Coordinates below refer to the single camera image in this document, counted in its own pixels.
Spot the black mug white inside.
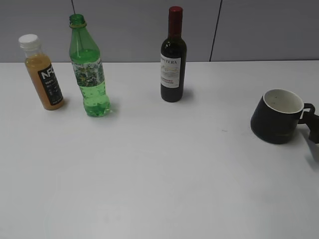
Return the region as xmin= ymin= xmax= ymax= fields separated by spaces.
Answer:
xmin=250 ymin=89 xmax=315 ymax=144

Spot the dark red wine bottle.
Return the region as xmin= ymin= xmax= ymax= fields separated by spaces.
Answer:
xmin=160 ymin=6 xmax=187 ymax=103

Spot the orange juice bottle white cap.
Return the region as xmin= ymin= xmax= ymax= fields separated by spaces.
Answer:
xmin=18 ymin=34 xmax=64 ymax=111

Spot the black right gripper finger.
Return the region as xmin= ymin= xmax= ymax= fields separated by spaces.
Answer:
xmin=301 ymin=107 xmax=319 ymax=143

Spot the green sprite bottle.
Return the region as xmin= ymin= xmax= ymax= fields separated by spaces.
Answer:
xmin=69 ymin=14 xmax=110 ymax=117

